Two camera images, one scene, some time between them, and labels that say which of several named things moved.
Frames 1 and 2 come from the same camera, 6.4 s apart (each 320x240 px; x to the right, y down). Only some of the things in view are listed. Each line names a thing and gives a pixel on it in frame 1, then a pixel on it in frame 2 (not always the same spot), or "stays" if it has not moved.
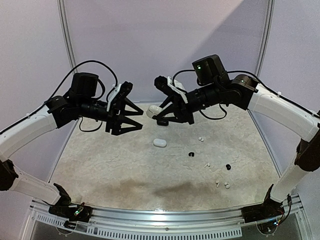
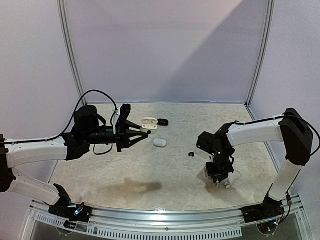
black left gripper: (114, 121) → (122, 137)
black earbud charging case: (162, 122) stays
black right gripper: (180, 106) → (219, 176)
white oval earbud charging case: (160, 143) stays
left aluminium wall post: (64, 17) stays
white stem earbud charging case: (153, 110) → (149, 124)
